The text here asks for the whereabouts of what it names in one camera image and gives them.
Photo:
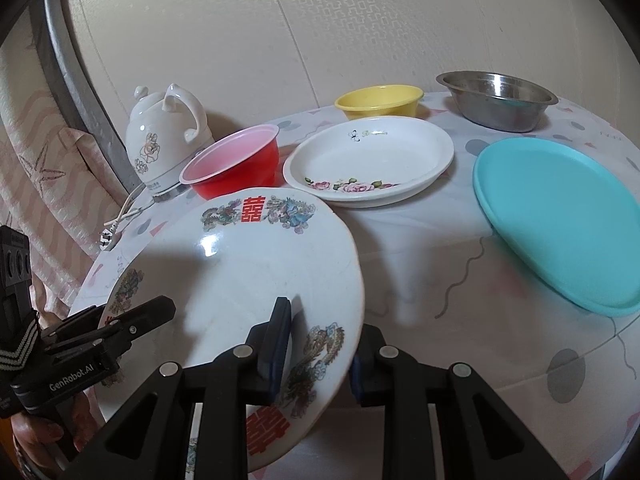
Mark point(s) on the grey metal window frame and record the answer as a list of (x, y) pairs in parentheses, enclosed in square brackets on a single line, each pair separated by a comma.
[(78, 102)]

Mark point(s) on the white plate red characters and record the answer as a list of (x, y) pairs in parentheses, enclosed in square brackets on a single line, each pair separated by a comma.
[(224, 264)]

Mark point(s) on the stainless steel bowl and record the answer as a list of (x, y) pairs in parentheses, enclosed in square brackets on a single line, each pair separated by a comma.
[(497, 101)]

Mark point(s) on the white ceramic electric kettle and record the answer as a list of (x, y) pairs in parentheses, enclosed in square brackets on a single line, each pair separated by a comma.
[(165, 131)]

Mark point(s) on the yellow plastic bowl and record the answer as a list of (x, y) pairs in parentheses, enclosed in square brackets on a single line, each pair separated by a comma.
[(383, 100)]

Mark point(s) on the white floral deep plate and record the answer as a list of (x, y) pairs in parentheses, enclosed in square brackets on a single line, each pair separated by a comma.
[(370, 162)]

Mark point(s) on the pink striped curtain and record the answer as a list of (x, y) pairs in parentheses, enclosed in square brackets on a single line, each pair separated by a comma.
[(56, 188)]

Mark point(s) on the turquoise plastic plate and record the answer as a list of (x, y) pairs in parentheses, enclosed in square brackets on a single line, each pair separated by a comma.
[(569, 219)]

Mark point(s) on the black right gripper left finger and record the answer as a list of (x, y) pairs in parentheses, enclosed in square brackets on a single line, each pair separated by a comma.
[(247, 374)]

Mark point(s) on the red plastic bowl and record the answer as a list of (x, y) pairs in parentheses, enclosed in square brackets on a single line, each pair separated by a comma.
[(246, 159)]

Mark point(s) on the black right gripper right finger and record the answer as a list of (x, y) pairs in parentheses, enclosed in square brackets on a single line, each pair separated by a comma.
[(383, 376)]

